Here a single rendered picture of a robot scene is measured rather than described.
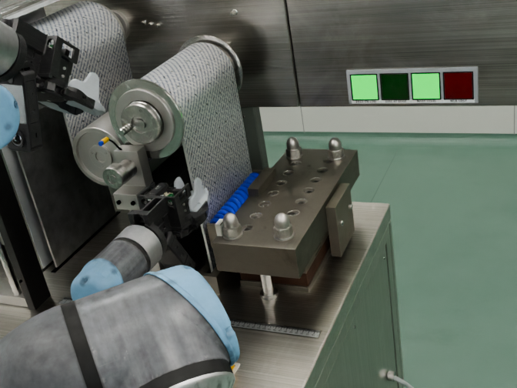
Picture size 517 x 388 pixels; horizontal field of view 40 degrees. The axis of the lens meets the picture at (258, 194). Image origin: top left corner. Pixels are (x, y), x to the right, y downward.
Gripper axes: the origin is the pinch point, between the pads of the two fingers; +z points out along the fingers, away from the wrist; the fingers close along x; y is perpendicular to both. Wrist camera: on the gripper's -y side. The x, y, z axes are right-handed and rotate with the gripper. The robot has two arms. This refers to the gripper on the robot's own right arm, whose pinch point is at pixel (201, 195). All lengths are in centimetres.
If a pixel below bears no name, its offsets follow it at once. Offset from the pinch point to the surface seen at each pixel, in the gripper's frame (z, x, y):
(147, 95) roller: -3.5, 4.0, 20.9
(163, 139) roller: -3.5, 2.9, 12.7
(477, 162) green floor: 240, -18, -108
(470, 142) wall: 261, -12, -107
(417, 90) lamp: 29.3, -34.3, 8.8
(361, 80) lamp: 29.3, -23.6, 11.1
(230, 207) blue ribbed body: 4.4, -3.1, -4.8
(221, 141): 10.8, -0.3, 6.0
